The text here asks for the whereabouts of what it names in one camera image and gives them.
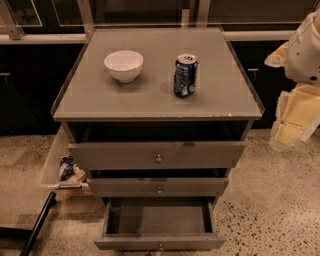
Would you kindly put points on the grey bottom drawer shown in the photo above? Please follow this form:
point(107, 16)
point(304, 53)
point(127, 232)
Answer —
point(166, 223)

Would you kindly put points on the black pole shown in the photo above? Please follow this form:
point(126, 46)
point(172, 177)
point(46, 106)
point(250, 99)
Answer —
point(49, 203)

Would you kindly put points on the grey middle drawer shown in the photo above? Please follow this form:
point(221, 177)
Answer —
point(158, 183)

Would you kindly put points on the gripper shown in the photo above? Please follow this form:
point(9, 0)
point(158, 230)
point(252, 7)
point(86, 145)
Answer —
point(304, 55)

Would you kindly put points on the blue white snack bag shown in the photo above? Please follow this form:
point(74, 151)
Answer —
point(66, 168)

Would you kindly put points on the white ceramic bowl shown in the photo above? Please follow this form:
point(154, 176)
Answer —
point(124, 65)

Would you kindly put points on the blue soda can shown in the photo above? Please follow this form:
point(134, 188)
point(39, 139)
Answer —
point(186, 67)

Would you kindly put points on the grey drawer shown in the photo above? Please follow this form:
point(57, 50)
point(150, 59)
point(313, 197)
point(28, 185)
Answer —
point(156, 155)
point(166, 223)
point(158, 183)

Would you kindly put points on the grey top drawer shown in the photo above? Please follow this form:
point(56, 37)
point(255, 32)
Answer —
point(156, 155)

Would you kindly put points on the clear plastic bin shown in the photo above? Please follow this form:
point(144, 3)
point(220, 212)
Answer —
point(76, 185)

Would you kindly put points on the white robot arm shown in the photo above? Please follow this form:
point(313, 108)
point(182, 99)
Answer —
point(303, 54)

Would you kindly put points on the grey drawer cabinet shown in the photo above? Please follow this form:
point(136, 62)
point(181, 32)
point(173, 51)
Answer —
point(95, 107)

